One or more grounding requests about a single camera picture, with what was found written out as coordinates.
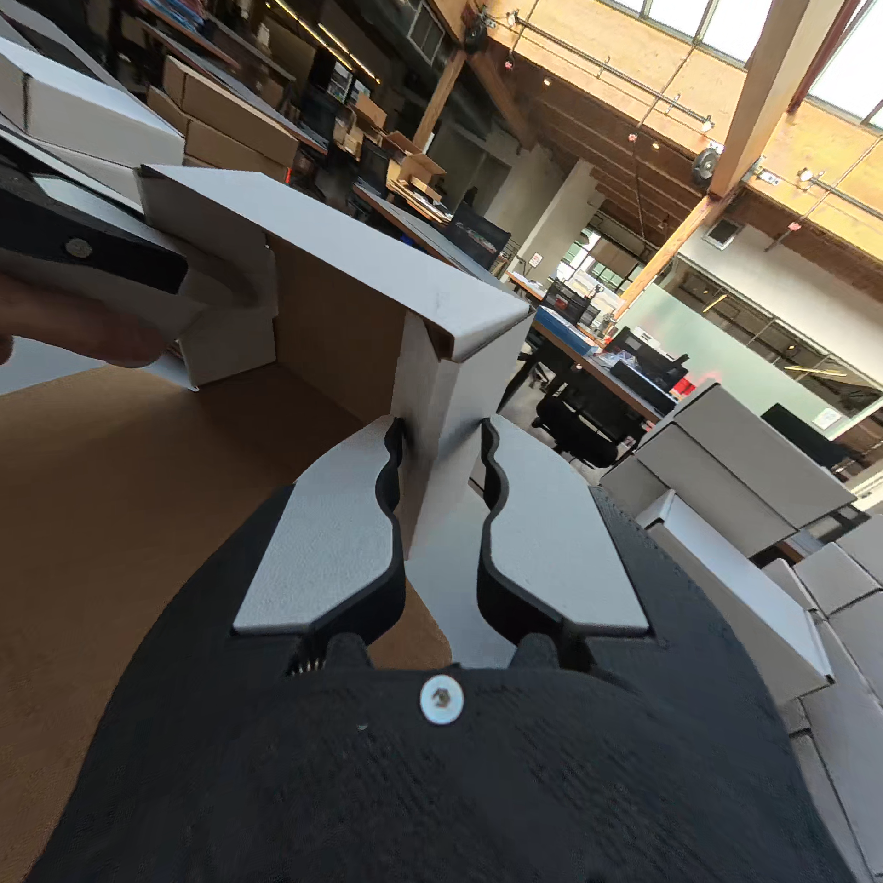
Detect black computer monitor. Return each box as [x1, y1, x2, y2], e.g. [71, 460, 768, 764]
[761, 402, 855, 471]

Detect white cardboard box brown inside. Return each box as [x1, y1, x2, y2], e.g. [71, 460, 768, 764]
[0, 164, 538, 880]

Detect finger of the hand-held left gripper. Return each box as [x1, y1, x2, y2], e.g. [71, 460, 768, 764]
[31, 172, 147, 216]
[0, 164, 209, 339]

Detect flat black device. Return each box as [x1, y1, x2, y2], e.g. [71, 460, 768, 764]
[609, 359, 680, 400]

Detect grey desk black legs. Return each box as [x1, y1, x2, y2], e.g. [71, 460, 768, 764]
[350, 181, 515, 280]
[498, 269, 680, 425]

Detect tall paned window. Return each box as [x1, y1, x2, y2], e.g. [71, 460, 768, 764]
[610, 0, 784, 68]
[806, 0, 883, 131]

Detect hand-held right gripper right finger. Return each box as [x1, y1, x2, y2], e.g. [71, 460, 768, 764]
[476, 415, 651, 669]

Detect flat blue box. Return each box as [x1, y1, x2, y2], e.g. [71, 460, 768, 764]
[535, 305, 598, 357]

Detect open brown cardboard box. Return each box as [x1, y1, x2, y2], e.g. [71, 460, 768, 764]
[381, 130, 449, 202]

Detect closed white carton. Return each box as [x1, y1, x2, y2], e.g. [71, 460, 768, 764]
[0, 34, 186, 168]

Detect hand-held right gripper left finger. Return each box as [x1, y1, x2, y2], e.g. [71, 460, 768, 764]
[232, 414, 408, 648]

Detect stack of white boxes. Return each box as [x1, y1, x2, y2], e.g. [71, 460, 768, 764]
[599, 379, 883, 883]

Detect person's left hand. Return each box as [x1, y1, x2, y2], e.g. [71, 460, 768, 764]
[0, 275, 168, 370]

